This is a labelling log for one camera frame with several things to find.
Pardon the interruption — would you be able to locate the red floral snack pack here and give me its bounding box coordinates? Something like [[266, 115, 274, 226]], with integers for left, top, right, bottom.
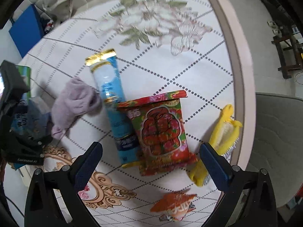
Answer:
[[117, 90, 198, 176]]

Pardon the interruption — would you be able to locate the open cardboard box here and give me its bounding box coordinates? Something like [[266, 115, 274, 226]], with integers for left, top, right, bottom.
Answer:
[[11, 65, 31, 141]]

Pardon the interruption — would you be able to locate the blue folded mat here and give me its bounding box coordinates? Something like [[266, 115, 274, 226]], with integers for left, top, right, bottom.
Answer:
[[9, 5, 45, 58]]

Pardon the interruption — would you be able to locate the dark wooden chair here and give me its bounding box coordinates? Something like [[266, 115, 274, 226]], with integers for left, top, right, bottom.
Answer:
[[268, 21, 302, 79]]

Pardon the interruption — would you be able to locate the orange snack pack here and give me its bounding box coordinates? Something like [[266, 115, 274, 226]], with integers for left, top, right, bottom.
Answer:
[[150, 192, 197, 222]]

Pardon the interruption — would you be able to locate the patterned floral tablecloth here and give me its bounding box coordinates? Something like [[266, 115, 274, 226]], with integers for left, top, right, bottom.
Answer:
[[17, 0, 257, 227]]

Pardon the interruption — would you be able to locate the grey chair seat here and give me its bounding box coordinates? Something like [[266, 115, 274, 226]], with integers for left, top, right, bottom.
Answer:
[[247, 93, 302, 207]]

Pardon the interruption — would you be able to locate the yellow clear pouch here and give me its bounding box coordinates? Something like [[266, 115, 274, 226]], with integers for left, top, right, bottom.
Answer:
[[189, 104, 242, 187]]

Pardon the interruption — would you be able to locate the long blue snack pack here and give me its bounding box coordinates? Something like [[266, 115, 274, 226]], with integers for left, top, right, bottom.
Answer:
[[85, 49, 141, 168]]

